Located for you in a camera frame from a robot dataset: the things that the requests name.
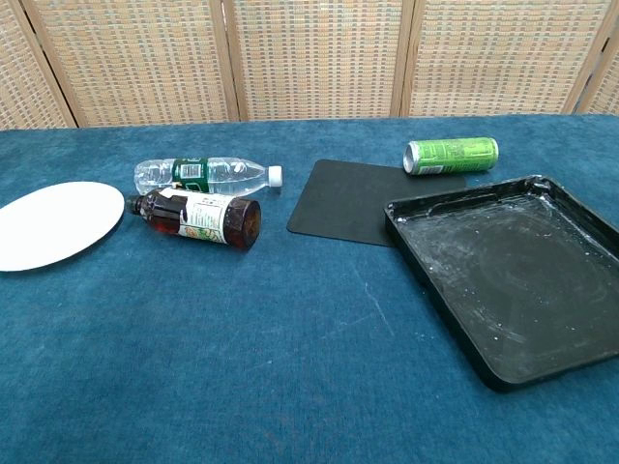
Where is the black rectangular mat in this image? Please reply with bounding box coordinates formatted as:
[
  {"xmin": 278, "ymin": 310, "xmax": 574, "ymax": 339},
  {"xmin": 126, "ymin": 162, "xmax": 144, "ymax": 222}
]
[{"xmin": 286, "ymin": 159, "xmax": 468, "ymax": 248}]

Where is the black plastic tray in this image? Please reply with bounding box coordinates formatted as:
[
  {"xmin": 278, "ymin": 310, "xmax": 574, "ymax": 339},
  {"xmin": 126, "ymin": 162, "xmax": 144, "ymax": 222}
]
[{"xmin": 383, "ymin": 174, "xmax": 619, "ymax": 393}]

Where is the white round plate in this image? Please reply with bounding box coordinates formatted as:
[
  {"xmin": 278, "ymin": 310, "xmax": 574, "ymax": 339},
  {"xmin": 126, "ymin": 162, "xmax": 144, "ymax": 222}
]
[{"xmin": 0, "ymin": 181, "xmax": 126, "ymax": 273}]

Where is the brown glass bottle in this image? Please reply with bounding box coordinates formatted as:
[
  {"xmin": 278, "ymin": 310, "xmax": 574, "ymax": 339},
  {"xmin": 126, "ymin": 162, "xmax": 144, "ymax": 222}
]
[{"xmin": 125, "ymin": 188, "xmax": 263, "ymax": 251}]

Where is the woven folding screen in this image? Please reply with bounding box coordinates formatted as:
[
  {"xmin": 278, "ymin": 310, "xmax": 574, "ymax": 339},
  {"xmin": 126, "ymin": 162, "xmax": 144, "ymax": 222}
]
[{"xmin": 0, "ymin": 0, "xmax": 619, "ymax": 130}]

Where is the clear plastic water bottle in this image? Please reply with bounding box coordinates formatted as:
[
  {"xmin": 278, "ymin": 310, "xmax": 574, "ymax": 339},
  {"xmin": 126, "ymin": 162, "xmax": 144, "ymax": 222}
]
[{"xmin": 133, "ymin": 157, "xmax": 283, "ymax": 195}]

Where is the blue tablecloth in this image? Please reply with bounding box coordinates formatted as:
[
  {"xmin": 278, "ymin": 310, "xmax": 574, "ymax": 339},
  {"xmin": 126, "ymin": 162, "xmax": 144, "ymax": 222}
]
[{"xmin": 0, "ymin": 113, "xmax": 619, "ymax": 464}]

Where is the green drink can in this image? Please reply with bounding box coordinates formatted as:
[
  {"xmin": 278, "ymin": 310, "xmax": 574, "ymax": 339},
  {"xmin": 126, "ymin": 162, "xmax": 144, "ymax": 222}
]
[{"xmin": 402, "ymin": 136, "xmax": 500, "ymax": 176}]

